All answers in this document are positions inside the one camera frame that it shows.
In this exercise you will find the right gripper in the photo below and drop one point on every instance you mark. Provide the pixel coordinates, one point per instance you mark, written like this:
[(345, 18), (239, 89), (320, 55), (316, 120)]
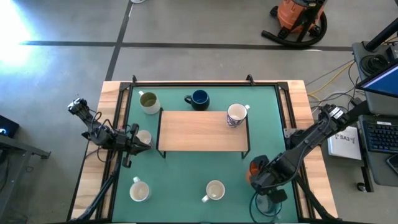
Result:
[(276, 172)]

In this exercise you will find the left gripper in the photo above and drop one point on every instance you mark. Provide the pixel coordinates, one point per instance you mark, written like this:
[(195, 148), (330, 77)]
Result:
[(119, 141)]

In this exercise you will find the orange enamel mug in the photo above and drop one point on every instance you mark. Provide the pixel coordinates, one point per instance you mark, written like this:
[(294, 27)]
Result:
[(253, 170)]

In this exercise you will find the cream mug green inside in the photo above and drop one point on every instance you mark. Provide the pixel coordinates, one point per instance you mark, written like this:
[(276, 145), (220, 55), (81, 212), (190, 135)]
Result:
[(149, 101)]

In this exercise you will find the white mug blue flowers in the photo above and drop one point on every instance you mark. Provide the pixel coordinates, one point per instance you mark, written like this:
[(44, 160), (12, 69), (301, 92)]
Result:
[(215, 189)]

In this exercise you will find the plain white mug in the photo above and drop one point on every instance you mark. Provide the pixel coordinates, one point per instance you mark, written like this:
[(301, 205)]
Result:
[(140, 191)]

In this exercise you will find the white mug dark blue pattern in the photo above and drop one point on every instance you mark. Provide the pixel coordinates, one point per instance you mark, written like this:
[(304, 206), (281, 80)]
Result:
[(236, 112)]

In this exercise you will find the dark navy mug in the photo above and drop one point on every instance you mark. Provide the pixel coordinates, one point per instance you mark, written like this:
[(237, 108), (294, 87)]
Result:
[(200, 99)]

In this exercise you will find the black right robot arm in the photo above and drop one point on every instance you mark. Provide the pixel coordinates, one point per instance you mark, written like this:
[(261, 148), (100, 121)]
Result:
[(311, 137)]

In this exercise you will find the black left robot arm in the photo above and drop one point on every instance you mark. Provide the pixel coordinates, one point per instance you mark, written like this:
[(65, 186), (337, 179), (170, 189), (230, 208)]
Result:
[(93, 130)]

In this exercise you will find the metal mounting plate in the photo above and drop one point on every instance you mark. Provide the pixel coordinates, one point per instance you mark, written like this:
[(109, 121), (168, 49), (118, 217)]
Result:
[(289, 132)]

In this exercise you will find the green table mat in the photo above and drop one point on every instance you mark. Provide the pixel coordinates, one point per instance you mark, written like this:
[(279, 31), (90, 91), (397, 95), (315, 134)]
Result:
[(186, 174)]

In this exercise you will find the wooden shelf black metal legs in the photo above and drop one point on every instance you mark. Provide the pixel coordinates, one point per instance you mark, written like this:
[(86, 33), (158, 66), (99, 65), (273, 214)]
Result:
[(199, 133)]

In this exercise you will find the black cart caster leg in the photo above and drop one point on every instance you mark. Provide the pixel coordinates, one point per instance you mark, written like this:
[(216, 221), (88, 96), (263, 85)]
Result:
[(365, 183)]

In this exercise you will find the grey metal stand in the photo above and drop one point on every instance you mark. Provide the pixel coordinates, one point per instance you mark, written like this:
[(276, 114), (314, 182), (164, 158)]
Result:
[(18, 147)]

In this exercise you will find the black keyboard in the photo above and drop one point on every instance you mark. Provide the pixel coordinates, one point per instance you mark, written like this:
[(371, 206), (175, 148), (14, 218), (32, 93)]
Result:
[(381, 137)]

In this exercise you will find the black device blue light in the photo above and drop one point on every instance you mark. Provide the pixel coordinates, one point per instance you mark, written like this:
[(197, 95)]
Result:
[(7, 126)]

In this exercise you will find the black phone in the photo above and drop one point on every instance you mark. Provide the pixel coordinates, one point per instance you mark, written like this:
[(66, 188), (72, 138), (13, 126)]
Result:
[(394, 163)]

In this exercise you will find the grey equipment cart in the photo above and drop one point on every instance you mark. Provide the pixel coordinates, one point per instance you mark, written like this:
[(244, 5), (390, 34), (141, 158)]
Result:
[(381, 107)]

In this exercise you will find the laptop with blue screen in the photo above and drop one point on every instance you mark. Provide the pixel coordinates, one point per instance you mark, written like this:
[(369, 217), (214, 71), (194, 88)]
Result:
[(382, 82)]

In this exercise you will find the orange shop vacuum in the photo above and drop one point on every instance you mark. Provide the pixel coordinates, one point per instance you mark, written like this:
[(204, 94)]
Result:
[(289, 15)]

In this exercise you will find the black pole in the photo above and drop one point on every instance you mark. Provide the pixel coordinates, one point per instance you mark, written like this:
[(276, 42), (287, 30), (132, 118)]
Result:
[(382, 35)]

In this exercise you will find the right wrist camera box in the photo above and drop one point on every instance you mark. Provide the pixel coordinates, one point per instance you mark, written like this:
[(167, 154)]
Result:
[(278, 196)]

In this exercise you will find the black frame clamp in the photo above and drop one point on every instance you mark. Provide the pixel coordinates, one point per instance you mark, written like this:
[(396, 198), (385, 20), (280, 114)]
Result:
[(249, 79), (134, 78)]

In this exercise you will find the black metal table frame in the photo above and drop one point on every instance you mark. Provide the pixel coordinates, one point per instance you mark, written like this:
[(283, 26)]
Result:
[(202, 84)]

